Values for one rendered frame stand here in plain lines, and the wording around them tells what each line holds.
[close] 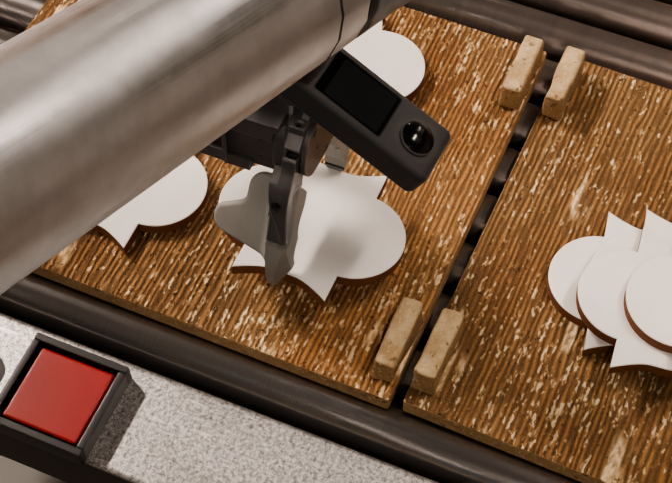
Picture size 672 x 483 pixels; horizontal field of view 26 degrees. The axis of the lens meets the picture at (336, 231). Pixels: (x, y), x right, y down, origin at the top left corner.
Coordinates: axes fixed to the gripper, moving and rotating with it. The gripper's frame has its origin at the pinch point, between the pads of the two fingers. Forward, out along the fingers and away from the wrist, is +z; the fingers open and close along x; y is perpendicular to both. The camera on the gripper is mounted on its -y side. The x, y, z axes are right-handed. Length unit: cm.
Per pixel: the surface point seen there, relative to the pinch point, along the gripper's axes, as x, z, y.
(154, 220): 2.7, 2.7, 11.9
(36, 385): 17.5, 5.3, 14.1
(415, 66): -18.9, 1.5, -1.0
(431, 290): -0.3, 3.8, -9.4
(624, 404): 3.3, 4.1, -25.3
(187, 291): 6.7, 4.1, 7.3
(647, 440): 5.3, 4.3, -27.5
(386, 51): -19.5, 1.4, 1.8
